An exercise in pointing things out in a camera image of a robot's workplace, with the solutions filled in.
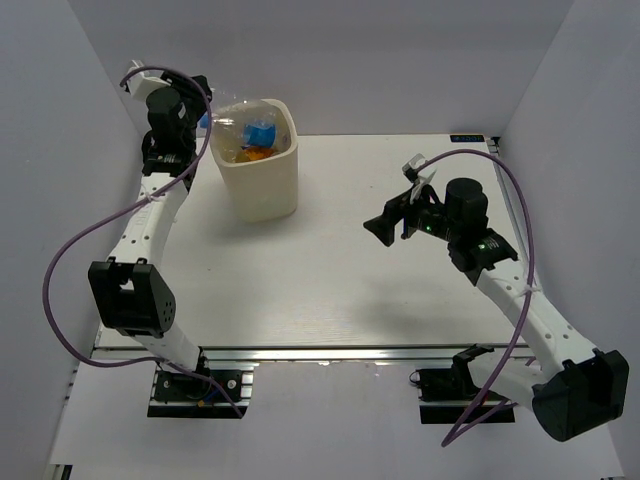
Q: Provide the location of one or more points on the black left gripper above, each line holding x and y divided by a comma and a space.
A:
186, 90

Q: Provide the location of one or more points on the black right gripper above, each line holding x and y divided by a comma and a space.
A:
396, 209

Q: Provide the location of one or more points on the blue label water bottle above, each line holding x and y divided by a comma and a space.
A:
231, 140

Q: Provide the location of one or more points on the orange juice bottle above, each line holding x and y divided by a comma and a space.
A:
254, 153

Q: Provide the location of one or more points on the clear white-cap bottle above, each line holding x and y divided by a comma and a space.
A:
235, 111

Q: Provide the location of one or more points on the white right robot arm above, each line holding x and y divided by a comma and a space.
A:
575, 386

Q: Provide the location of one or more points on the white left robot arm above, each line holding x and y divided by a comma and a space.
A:
130, 293

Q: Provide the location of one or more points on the cream plastic bin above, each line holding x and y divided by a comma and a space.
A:
267, 189

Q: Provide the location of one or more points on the blue sticker right corner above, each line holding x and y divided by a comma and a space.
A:
467, 138

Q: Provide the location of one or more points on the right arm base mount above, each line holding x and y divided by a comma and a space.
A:
446, 392

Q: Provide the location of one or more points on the aluminium table frame rail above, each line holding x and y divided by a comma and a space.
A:
416, 355

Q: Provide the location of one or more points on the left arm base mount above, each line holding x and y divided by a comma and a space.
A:
178, 396

